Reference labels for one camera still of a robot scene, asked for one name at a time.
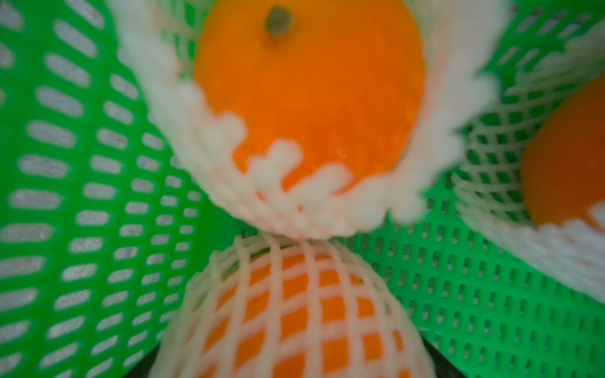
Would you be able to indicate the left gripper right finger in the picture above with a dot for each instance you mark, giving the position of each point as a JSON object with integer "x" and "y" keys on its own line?
{"x": 444, "y": 368}

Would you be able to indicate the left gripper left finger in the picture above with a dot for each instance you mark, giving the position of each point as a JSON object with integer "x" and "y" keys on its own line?
{"x": 142, "y": 368}

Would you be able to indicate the netted orange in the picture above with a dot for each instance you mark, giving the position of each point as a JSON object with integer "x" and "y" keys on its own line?
{"x": 270, "y": 306}
{"x": 314, "y": 119}
{"x": 533, "y": 179}

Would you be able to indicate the green plastic basket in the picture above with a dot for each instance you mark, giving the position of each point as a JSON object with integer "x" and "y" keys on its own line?
{"x": 101, "y": 227}

